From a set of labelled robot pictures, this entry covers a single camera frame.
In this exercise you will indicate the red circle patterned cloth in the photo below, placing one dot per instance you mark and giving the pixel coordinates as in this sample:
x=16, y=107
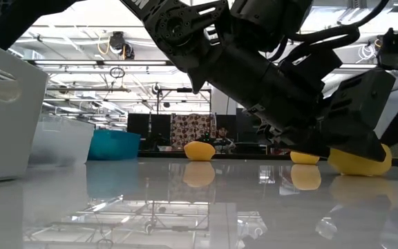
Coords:
x=192, y=128

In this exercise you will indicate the teal plastic basket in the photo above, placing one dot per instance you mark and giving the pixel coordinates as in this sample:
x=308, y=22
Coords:
x=112, y=147

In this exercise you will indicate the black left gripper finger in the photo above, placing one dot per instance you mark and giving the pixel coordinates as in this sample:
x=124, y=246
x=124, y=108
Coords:
x=358, y=145
x=309, y=145

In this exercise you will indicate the person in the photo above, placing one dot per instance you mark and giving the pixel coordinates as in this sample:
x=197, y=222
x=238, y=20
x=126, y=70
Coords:
x=224, y=135

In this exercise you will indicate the clear plastic bin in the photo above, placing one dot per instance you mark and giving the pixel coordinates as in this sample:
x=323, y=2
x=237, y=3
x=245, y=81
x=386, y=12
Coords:
x=64, y=145

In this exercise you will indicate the white plastic basket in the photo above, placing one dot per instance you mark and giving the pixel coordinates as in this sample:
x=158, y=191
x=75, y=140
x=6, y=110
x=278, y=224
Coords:
x=12, y=138

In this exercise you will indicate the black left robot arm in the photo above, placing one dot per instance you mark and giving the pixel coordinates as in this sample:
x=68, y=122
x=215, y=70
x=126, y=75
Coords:
x=247, y=76

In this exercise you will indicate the yellow mango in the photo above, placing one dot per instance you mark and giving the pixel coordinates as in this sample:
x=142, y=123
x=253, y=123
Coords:
x=304, y=159
x=199, y=151
x=354, y=167

